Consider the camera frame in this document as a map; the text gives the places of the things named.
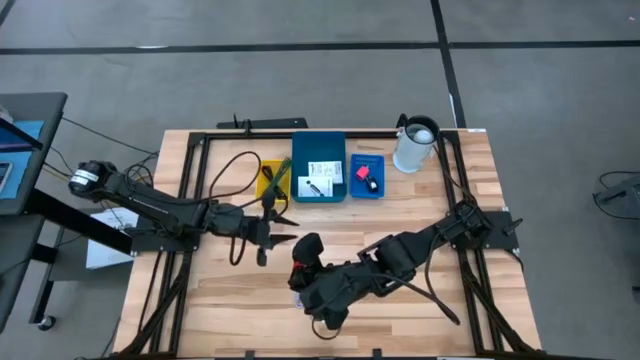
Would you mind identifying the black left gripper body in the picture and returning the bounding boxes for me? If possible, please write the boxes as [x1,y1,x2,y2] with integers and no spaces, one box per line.
[227,192,277,267]

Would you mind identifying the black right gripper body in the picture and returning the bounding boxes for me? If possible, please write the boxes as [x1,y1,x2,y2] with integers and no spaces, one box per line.
[299,267,359,331]

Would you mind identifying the black looped gadget with red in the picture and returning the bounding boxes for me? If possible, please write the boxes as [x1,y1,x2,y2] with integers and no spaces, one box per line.
[292,232,324,271]

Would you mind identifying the white box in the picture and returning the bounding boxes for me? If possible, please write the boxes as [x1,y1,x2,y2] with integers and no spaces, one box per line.
[297,175,335,198]

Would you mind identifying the green black braided cable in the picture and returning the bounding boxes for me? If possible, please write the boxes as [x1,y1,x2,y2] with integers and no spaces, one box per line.
[269,156,293,194]

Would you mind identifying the black strap bundle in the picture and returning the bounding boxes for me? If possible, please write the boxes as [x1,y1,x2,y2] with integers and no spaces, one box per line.
[260,164,281,190]

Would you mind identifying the yellow plastic bin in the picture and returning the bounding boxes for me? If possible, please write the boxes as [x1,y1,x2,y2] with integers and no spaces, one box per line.
[255,158,292,204]

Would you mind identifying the blue plastic bin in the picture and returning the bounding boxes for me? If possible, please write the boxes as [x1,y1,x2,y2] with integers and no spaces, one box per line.
[349,153,386,200]

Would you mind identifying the teal plastic bin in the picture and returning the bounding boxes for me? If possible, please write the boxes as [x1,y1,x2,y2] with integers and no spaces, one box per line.
[291,130,348,204]

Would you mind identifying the white label card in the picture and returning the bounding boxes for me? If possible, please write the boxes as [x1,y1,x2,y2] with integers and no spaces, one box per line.
[307,160,345,185]

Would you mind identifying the black bar with antennas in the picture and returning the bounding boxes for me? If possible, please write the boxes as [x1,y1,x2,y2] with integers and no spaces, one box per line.
[216,113,309,130]

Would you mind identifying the white cylindrical container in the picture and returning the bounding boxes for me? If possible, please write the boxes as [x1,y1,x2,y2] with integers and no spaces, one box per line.
[392,114,441,174]

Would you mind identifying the white paper sheets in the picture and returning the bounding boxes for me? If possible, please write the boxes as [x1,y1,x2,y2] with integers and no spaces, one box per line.
[85,207,140,270]

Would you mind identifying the blue sheet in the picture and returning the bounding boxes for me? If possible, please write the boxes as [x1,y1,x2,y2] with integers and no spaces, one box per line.
[0,119,45,200]

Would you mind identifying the black side desk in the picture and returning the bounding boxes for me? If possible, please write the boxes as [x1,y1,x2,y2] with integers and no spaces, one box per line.
[0,92,135,332]

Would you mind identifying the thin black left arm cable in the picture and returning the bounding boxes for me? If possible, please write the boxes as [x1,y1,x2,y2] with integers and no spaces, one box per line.
[228,234,250,267]

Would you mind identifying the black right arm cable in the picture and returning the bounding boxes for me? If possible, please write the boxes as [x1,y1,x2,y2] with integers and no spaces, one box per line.
[379,272,462,326]

